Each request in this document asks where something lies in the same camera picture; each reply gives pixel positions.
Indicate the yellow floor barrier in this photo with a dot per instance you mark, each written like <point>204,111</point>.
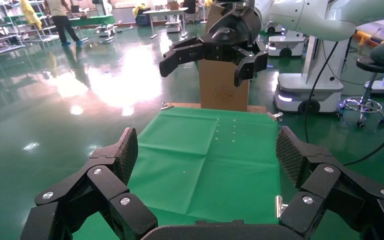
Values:
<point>364,38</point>

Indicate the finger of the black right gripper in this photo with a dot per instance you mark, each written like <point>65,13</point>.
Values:
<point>109,185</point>
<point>328,185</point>

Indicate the large open cardboard carton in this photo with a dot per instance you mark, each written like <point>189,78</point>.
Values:
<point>223,86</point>

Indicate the green topped table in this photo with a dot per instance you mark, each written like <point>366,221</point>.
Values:
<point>92,20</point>

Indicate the yellow hanging garment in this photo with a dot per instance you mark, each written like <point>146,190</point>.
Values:
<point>31,15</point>

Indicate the standing person dark trousers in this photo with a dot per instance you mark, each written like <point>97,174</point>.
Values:
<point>61,23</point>

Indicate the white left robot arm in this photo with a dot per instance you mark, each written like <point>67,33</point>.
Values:
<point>311,16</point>

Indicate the green table cloth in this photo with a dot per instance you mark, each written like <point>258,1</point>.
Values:
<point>205,172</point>

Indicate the small white robot cart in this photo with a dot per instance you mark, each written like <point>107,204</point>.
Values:
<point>173,26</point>

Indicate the white table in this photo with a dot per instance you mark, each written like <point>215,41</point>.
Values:
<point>165,11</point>

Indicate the black stool chrome base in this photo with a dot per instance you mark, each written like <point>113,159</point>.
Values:
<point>377,64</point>

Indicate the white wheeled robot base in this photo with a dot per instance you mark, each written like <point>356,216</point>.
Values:
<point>288,41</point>
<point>308,89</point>

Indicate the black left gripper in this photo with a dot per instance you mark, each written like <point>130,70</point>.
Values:
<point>231,30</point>

